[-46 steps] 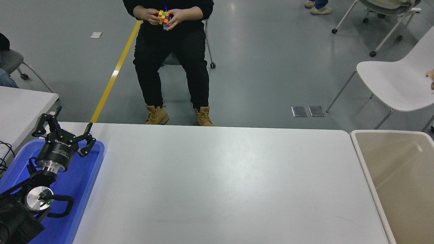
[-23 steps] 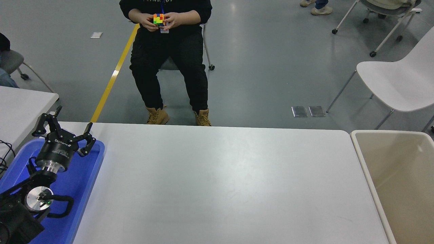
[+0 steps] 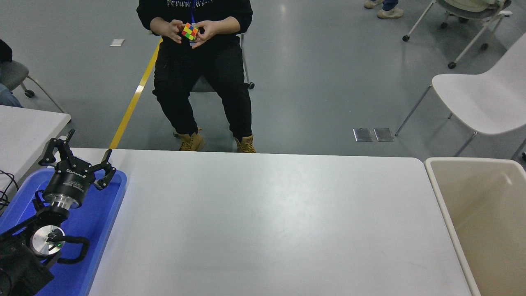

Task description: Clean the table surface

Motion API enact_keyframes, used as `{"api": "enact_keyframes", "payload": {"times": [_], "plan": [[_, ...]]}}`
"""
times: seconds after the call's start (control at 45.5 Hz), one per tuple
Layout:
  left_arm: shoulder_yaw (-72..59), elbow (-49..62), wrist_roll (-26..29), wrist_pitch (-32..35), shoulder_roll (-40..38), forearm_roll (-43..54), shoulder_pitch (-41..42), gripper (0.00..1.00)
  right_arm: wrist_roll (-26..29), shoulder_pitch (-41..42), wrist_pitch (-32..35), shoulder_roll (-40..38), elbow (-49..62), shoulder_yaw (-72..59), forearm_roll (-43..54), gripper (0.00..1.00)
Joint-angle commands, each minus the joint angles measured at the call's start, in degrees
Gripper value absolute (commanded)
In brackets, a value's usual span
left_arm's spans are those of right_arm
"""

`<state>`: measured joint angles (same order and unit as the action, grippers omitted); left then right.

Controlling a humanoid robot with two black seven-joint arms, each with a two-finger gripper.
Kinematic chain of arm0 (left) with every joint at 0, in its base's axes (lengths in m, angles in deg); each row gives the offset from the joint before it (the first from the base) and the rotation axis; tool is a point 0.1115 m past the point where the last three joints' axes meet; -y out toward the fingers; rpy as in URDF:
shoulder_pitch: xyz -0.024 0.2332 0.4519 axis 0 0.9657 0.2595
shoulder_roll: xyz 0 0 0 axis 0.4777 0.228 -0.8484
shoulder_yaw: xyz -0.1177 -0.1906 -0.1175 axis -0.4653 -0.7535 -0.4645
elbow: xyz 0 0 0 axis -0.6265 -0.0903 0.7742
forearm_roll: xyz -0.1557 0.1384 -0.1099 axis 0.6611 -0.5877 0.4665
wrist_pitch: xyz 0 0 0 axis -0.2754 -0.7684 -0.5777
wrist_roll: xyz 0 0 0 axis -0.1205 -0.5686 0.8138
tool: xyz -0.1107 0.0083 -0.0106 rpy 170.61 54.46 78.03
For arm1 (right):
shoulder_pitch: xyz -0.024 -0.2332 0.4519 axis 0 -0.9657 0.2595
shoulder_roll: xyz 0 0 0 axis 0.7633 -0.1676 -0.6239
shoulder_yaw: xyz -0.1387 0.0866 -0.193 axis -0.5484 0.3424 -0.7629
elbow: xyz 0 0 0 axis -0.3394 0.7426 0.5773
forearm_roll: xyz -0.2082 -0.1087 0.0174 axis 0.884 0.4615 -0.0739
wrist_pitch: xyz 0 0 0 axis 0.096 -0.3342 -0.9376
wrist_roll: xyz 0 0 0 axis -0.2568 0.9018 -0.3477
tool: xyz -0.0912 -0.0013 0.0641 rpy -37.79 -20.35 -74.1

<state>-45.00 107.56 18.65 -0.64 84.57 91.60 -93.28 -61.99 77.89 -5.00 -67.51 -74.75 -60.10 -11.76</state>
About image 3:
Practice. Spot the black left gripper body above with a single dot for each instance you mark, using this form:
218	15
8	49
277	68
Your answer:
70	183

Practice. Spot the multicoloured puzzle cube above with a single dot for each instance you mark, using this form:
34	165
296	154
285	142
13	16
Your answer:
190	31

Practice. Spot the person's left forearm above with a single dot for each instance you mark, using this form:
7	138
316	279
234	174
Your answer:
228	24

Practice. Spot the person's right forearm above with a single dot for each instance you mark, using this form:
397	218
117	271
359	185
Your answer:
158	26

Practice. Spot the person's right hand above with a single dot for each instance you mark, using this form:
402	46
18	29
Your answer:
173	31

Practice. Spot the person's left hand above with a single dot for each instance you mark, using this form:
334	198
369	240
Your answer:
207	32

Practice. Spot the white side table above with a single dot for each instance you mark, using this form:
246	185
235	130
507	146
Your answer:
24	131

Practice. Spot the blue plastic tray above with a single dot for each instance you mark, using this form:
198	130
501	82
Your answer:
94	230

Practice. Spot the person in blue trousers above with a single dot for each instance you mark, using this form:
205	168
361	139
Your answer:
8	98

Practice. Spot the yellow floor tape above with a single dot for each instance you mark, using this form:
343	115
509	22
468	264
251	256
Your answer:
131	107

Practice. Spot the grey chair with thin legs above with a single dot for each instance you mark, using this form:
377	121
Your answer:
10	72

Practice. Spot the grey wheeled armchair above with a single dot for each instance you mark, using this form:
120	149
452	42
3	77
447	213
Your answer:
201	86

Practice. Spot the person with puzzle cube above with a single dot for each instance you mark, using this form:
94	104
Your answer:
205	74

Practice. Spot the metal floor plate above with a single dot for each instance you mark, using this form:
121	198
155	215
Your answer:
384	135
363	135

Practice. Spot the person with pale shoes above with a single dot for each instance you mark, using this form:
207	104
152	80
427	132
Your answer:
390	13

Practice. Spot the large pale bin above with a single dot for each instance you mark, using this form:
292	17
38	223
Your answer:
485	230

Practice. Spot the white plastic chair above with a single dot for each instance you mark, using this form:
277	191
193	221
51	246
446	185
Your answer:
485	102

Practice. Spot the grey chair with white frame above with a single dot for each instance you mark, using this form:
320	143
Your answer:
472	6

